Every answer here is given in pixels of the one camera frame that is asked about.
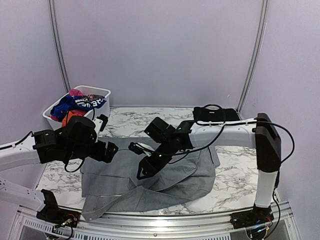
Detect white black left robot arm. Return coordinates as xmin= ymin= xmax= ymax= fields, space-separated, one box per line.
xmin=0 ymin=129 xmax=118 ymax=223

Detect orange garment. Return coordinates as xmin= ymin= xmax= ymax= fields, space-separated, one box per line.
xmin=61 ymin=110 xmax=83 ymax=127

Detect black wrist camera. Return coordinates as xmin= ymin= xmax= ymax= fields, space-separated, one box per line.
xmin=144 ymin=117 xmax=175 ymax=144
xmin=63 ymin=116 xmax=97 ymax=145

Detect pink garment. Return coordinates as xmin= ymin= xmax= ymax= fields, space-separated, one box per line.
xmin=68 ymin=89 xmax=84 ymax=97

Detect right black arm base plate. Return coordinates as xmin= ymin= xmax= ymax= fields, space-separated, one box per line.
xmin=230 ymin=210 xmax=274 ymax=229

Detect right aluminium frame post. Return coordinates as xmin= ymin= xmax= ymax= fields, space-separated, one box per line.
xmin=236 ymin=0 xmax=270 ymax=114

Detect grey garment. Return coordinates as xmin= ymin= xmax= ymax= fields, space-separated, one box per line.
xmin=80 ymin=137 xmax=220 ymax=221

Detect aluminium front rail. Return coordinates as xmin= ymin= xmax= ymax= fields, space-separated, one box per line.
xmin=8 ymin=201 xmax=301 ymax=240

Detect blue white printed garment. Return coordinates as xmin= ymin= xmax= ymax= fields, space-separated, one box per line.
xmin=73 ymin=94 xmax=107 ymax=111

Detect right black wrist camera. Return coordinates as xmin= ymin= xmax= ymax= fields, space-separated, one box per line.
xmin=144 ymin=117 xmax=175 ymax=144

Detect aluminium frame post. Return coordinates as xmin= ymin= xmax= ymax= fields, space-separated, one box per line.
xmin=236 ymin=0 xmax=270 ymax=114
xmin=47 ymin=0 xmax=71 ymax=92

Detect left aluminium frame post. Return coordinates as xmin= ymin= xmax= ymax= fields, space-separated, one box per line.
xmin=47 ymin=0 xmax=71 ymax=92

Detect black trousers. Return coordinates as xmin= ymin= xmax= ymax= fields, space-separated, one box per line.
xmin=192 ymin=106 xmax=240 ymax=122

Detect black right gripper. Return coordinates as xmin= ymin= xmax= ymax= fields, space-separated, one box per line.
xmin=136 ymin=139 xmax=176 ymax=181

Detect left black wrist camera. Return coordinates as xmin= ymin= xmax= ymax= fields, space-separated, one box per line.
xmin=63 ymin=116 xmax=97 ymax=145

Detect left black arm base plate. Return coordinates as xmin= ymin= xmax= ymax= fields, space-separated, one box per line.
xmin=36 ymin=208 xmax=81 ymax=228

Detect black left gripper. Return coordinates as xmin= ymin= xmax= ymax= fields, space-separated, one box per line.
xmin=64 ymin=139 xmax=118 ymax=163

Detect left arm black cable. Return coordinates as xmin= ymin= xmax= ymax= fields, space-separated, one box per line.
xmin=0 ymin=131 xmax=35 ymax=151

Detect white plastic laundry basket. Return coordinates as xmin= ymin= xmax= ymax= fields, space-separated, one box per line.
xmin=42 ymin=85 xmax=111 ymax=130

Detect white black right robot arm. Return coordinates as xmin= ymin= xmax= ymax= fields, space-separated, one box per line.
xmin=136 ymin=113 xmax=282 ymax=224

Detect royal blue garment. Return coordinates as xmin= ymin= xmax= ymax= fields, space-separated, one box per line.
xmin=50 ymin=95 xmax=76 ymax=118

